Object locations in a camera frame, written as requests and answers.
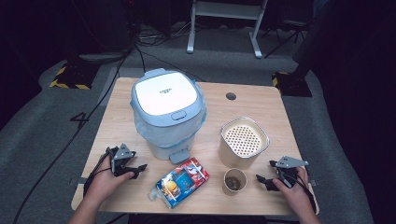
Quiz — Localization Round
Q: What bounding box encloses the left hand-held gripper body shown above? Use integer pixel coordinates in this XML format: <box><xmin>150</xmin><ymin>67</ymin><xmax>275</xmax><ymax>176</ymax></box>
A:
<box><xmin>106</xmin><ymin>143</ymin><xmax>138</xmax><ymax>179</ymax></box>

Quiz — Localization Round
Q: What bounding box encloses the person's right hand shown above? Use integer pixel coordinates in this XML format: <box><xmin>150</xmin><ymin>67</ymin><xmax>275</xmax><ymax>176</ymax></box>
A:
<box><xmin>272</xmin><ymin>166</ymin><xmax>313</xmax><ymax>215</ymax></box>

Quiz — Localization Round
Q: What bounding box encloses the bundle of floor cables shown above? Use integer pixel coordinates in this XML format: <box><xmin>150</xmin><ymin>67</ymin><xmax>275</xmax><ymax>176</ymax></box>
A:
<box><xmin>138</xmin><ymin>21</ymin><xmax>194</xmax><ymax>49</ymax></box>

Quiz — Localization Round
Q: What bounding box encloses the right hand-held gripper black cable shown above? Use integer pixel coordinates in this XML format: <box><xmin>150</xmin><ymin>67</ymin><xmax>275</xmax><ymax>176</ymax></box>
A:
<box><xmin>279</xmin><ymin>172</ymin><xmax>318</xmax><ymax>215</ymax></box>

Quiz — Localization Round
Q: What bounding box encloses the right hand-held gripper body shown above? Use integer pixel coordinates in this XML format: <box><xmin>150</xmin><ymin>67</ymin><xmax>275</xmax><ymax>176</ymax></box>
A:
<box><xmin>269</xmin><ymin>155</ymin><xmax>309</xmax><ymax>189</ymax></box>

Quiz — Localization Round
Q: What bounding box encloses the white metal desk frame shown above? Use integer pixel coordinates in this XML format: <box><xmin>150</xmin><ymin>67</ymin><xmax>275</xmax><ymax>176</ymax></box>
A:
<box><xmin>186</xmin><ymin>0</ymin><xmax>269</xmax><ymax>60</ymax></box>

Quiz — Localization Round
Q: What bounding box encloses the hand-held gripper black cable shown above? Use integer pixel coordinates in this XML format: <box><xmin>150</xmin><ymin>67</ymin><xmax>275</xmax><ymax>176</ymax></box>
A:
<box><xmin>279</xmin><ymin>172</ymin><xmax>318</xmax><ymax>215</ymax></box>
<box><xmin>82</xmin><ymin>148</ymin><xmax>114</xmax><ymax>198</ymax></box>

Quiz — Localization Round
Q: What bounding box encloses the person's left hand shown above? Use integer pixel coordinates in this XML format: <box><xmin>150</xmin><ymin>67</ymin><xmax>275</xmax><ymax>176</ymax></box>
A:
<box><xmin>83</xmin><ymin>154</ymin><xmax>135</xmax><ymax>205</ymax></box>

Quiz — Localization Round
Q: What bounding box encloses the white and blue trash can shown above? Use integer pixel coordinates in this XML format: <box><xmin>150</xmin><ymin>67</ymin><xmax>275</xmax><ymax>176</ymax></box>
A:
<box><xmin>130</xmin><ymin>67</ymin><xmax>208</xmax><ymax>165</ymax></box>

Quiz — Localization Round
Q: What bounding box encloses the left hand-held gripper black cable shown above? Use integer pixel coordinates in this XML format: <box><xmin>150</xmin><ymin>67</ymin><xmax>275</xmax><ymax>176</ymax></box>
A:
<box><xmin>82</xmin><ymin>148</ymin><xmax>114</xmax><ymax>198</ymax></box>

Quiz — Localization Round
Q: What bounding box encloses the colourful snack packet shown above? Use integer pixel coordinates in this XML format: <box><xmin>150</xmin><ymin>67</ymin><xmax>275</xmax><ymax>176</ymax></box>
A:
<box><xmin>148</xmin><ymin>157</ymin><xmax>210</xmax><ymax>210</ymax></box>

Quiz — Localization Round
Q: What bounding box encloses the thin black floor cable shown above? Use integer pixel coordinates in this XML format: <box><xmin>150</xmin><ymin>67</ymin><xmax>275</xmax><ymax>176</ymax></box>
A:
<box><xmin>134</xmin><ymin>45</ymin><xmax>206</xmax><ymax>83</ymax></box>

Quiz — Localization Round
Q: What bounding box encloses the yellow and black striped base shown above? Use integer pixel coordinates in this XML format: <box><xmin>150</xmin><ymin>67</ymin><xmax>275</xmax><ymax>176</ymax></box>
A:
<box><xmin>49</xmin><ymin>63</ymin><xmax>94</xmax><ymax>91</ymax></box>
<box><xmin>271</xmin><ymin>71</ymin><xmax>313</xmax><ymax>98</ymax></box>

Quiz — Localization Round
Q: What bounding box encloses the long black floor cable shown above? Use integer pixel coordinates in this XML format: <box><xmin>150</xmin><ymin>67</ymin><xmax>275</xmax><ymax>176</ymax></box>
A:
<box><xmin>11</xmin><ymin>46</ymin><xmax>134</xmax><ymax>224</ymax></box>

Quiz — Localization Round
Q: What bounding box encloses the beige container with perforated strainer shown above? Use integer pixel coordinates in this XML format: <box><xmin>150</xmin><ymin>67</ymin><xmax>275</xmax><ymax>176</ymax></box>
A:
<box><xmin>218</xmin><ymin>116</ymin><xmax>271</xmax><ymax>171</ymax></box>

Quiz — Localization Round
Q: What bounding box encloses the brown paper cup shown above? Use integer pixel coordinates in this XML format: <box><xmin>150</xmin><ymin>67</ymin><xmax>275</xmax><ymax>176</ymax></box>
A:
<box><xmin>221</xmin><ymin>167</ymin><xmax>248</xmax><ymax>197</ymax></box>

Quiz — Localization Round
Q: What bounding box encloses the dark tea bag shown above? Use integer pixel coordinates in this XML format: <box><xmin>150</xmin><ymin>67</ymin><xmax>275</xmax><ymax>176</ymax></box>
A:
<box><xmin>225</xmin><ymin>175</ymin><xmax>242</xmax><ymax>191</ymax></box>

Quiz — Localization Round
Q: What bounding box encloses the black tripod stand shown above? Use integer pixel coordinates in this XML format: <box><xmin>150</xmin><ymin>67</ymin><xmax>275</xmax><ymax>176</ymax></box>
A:
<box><xmin>263</xmin><ymin>20</ymin><xmax>313</xmax><ymax>59</ymax></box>

